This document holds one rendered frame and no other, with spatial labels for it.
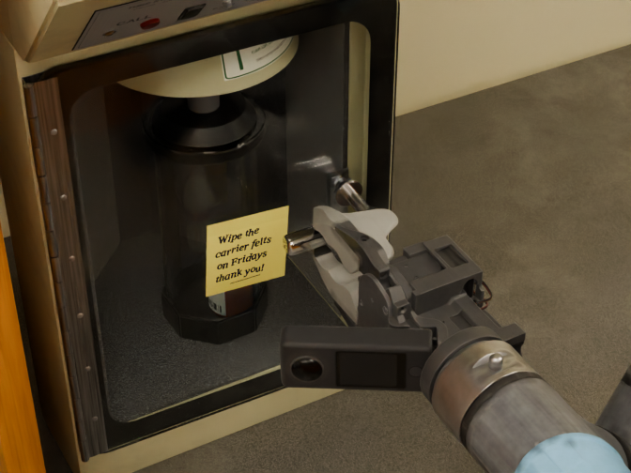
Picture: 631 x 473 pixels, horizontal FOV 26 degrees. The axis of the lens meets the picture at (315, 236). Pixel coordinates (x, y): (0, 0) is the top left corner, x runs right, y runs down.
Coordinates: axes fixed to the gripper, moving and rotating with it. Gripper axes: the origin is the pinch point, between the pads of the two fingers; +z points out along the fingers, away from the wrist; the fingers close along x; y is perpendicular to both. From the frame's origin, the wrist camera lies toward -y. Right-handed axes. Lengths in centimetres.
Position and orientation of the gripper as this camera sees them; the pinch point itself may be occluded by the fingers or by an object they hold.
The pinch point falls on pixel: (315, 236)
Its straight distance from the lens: 114.2
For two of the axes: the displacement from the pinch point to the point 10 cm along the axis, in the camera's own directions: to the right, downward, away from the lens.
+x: 0.0, -7.8, -6.2
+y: 8.8, -3.0, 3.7
